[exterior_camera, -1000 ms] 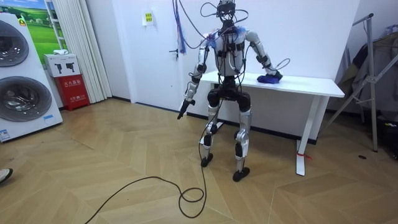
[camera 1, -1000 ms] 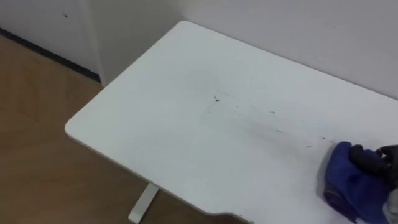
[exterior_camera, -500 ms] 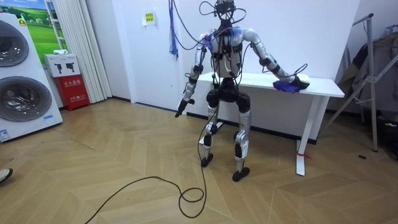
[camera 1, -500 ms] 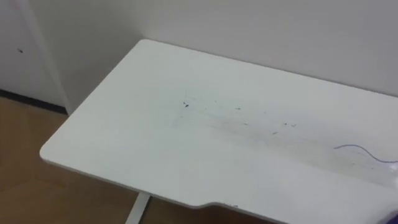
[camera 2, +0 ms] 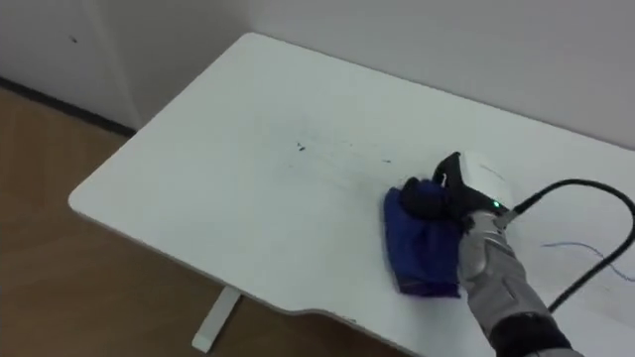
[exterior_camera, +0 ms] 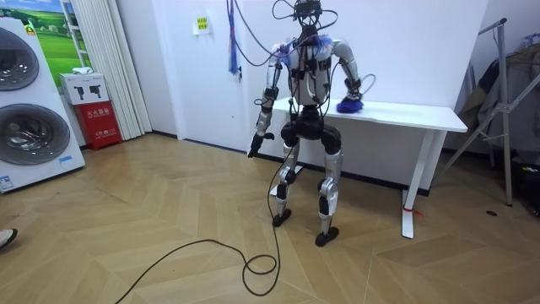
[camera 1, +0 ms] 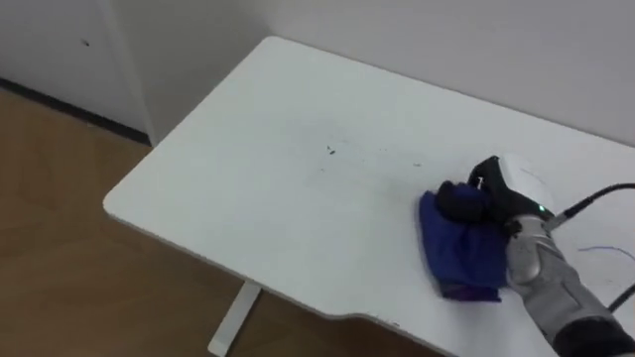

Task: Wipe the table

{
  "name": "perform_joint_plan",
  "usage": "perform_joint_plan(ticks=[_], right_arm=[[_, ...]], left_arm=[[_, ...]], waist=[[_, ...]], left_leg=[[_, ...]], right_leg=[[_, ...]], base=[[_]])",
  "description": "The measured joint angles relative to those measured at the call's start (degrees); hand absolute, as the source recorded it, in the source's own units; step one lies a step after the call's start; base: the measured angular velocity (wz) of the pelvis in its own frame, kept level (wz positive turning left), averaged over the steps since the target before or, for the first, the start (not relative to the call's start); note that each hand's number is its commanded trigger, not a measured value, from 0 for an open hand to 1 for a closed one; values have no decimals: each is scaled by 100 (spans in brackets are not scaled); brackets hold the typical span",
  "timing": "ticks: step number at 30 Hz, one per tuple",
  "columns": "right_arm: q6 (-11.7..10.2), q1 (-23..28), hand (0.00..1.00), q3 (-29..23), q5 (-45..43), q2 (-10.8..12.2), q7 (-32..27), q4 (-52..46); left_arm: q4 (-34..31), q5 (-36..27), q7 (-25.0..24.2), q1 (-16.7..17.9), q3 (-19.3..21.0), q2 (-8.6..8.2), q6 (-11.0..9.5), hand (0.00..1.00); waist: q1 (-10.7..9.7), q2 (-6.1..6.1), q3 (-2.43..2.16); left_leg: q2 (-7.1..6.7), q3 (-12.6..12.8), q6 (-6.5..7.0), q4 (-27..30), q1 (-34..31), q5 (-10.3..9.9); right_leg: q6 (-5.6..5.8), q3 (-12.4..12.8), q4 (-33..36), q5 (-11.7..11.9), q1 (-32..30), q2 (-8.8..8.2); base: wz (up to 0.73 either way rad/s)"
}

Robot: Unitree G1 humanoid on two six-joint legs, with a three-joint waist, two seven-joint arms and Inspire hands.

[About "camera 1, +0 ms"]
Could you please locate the white door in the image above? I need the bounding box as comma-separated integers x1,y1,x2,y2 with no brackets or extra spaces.
0,0,156,146

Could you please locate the blue cloth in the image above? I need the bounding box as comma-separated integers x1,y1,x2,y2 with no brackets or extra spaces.
418,181,510,302

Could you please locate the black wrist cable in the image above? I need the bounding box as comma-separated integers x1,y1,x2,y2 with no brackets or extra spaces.
544,181,635,313

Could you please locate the white desk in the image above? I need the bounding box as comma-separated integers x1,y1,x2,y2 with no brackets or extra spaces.
102,35,635,357

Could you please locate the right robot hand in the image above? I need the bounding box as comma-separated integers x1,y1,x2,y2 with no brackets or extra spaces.
436,154,556,227

